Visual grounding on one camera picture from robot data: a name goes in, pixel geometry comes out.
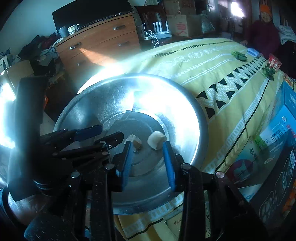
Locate wooden dresser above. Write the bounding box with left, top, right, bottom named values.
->
left=55, top=14, right=141, bottom=89

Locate blue milk carton box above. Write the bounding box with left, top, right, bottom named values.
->
left=226, top=81, right=295, bottom=183

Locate blue tissue pack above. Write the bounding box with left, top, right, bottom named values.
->
left=247, top=48, right=260, bottom=58

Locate red instant noodle cup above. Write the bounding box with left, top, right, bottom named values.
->
left=268, top=54, right=282, bottom=71

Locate yellow patterned bedsheet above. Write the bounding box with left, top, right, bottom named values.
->
left=78, top=37, right=296, bottom=240

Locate white sugarcane chunk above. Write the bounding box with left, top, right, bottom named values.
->
left=147, top=131, right=167, bottom=150

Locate white router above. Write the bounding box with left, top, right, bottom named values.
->
left=152, top=21, right=172, bottom=40

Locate beige sugarcane chunk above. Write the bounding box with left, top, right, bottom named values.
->
left=125, top=134, right=142, bottom=152

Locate black television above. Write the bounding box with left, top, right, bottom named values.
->
left=52, top=0, right=133, bottom=30

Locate white patterned mug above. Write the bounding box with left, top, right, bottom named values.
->
left=67, top=24, right=80, bottom=35

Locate large metal basin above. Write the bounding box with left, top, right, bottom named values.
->
left=54, top=74, right=209, bottom=215

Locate person in purple jacket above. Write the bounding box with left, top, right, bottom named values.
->
left=240, top=4, right=280, bottom=59

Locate cardboard box red print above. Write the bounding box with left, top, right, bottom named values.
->
left=167, top=15, right=203, bottom=37

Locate black shaver box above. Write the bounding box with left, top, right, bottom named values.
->
left=249, top=130, right=295, bottom=228

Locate green leafy vegetable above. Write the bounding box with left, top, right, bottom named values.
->
left=231, top=51, right=247, bottom=62

